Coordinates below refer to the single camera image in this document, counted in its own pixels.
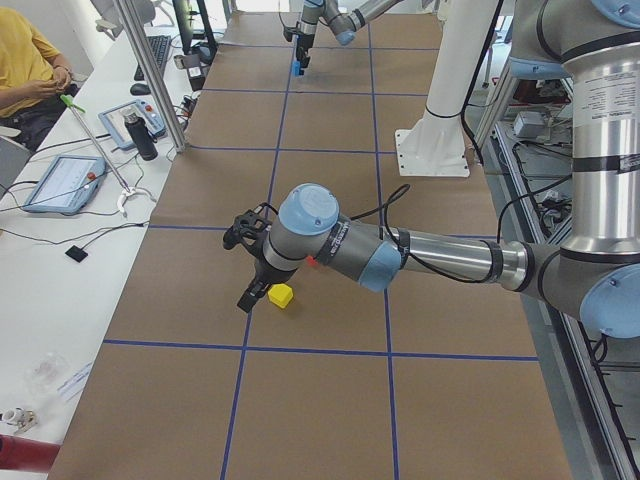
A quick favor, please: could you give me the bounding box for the near teach pendant tablet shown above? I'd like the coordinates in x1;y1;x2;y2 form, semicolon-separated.
23;155;106;214

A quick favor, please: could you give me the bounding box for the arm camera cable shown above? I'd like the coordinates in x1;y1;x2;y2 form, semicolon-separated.
344;183;501;286

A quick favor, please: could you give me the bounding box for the teach pendant tablet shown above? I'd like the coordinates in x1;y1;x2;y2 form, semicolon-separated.
23;155;106;214
98;99;166;150

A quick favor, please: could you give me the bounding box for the far teach pendant tablet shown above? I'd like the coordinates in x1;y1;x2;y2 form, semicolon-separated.
98;99;166;150

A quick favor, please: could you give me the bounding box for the small black square pad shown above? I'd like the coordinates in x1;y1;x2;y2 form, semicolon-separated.
65;245;88;263

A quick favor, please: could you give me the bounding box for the grabber reacher stick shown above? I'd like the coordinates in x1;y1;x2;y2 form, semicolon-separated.
60;94;157;217

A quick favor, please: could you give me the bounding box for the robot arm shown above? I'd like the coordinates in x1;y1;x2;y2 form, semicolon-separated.
223;1;639;338
283;0;399;76

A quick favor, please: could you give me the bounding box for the black label printer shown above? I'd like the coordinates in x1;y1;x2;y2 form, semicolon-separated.
173;54;210;91

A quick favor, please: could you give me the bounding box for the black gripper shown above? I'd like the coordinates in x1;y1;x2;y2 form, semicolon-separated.
237;259;297;313
295;33;313;68

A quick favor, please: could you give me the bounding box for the black computer mouse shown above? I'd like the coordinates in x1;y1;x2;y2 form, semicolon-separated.
129;83;151;96

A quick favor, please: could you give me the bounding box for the black keyboard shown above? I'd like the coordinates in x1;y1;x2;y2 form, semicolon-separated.
147;35;171;78

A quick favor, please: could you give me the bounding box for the person in yellow shirt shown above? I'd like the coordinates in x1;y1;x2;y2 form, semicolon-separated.
0;7;81;154

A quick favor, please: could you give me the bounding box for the black water bottle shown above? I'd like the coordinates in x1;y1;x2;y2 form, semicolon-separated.
122;108;158;161

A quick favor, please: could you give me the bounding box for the yellow wooden block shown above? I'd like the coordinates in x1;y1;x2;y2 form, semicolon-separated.
268;283;294;309

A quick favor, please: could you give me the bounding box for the clear plastic bag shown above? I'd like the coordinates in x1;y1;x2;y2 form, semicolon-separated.
24;352;69;396

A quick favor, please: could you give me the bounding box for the aluminium frame post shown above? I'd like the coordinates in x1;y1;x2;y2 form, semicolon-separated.
114;0;186;153

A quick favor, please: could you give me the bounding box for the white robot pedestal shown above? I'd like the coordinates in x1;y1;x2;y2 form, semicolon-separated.
395;0;501;178

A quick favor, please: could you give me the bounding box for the red cylinder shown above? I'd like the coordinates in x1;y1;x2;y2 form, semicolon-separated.
0;435;60;473

